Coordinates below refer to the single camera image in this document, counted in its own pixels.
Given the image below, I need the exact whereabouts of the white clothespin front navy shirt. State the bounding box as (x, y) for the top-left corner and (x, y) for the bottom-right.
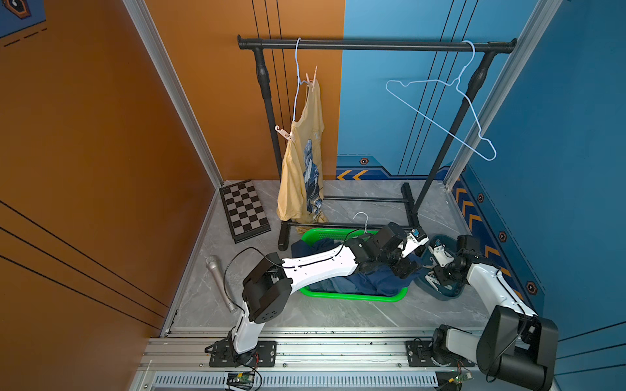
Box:
(425, 275), (440, 289)

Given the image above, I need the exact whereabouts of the navy printed t-shirt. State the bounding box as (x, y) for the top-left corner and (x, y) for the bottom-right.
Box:
(291, 238), (425, 297)

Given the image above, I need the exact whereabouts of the tan yellow t-shirt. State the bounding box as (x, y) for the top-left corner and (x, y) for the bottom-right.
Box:
(277, 81), (327, 223)

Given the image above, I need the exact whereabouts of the pink clothespin front tan shirt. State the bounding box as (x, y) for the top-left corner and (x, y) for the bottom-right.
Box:
(275, 125), (298, 143)

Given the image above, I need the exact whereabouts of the pink clothespin tan shirt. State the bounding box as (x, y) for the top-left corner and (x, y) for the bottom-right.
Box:
(306, 67), (318, 92)
(275, 125), (298, 143)

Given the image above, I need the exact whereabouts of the white wire hanger tan shirt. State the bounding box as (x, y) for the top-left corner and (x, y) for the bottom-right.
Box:
(292, 37), (309, 122)

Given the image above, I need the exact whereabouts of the white wire hanger navy shirt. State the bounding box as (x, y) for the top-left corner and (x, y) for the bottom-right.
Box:
(345, 211), (378, 239)

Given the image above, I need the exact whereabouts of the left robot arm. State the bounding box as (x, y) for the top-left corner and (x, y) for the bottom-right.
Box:
(230, 223), (429, 357)

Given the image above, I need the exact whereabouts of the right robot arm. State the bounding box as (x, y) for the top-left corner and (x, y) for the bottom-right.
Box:
(429, 236), (559, 390)

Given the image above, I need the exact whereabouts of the teal plastic bin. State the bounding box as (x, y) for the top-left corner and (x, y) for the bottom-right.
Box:
(414, 235), (465, 301)

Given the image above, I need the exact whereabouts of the green plastic basket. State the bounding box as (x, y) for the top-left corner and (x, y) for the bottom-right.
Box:
(300, 228), (409, 303)

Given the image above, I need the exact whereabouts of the checkered chess board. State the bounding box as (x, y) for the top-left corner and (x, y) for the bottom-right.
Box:
(218, 180), (272, 244)

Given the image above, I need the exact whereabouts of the silver metal cylinder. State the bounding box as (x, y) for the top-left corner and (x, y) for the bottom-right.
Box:
(205, 255), (237, 312)

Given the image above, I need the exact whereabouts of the green circuit board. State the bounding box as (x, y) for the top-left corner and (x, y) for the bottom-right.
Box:
(225, 371), (256, 391)

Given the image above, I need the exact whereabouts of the pink clothespin rear tan shirt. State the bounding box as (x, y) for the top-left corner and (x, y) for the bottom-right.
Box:
(306, 67), (318, 92)

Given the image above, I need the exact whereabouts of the black clothes rack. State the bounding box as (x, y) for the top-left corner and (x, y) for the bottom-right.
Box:
(237, 35), (518, 253)

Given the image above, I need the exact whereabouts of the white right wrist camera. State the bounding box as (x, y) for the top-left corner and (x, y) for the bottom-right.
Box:
(428, 243), (455, 267)

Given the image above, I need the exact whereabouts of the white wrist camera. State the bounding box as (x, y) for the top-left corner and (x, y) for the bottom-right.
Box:
(402, 227), (430, 257)
(428, 243), (455, 267)

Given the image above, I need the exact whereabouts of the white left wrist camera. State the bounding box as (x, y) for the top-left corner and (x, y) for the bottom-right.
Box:
(402, 227), (430, 257)

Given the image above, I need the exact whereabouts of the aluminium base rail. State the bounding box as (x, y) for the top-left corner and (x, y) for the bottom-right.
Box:
(130, 327), (486, 390)

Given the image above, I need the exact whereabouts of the aluminium corner post right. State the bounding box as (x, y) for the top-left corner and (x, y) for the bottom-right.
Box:
(442, 0), (566, 192)

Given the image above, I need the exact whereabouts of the aluminium corner post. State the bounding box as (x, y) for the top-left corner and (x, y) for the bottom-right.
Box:
(442, 0), (566, 192)
(122, 0), (223, 188)

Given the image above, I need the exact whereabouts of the aluminium corner post left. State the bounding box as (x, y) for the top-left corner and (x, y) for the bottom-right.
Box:
(122, 0), (223, 188)

